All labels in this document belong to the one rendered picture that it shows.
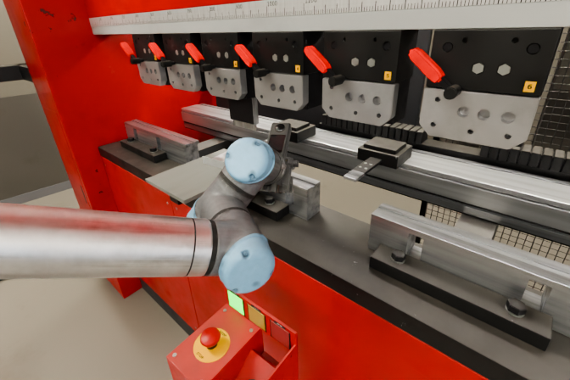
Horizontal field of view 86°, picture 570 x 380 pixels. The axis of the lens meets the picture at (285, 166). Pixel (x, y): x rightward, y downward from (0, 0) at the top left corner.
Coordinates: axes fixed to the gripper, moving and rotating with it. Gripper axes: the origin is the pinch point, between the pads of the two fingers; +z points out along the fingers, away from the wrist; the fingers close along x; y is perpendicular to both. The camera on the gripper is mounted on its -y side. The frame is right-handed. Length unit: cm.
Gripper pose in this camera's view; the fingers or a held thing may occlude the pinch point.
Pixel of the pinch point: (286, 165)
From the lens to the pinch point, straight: 83.3
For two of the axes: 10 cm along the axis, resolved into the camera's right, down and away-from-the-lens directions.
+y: -0.6, 10.0, -0.8
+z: 1.8, 0.9, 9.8
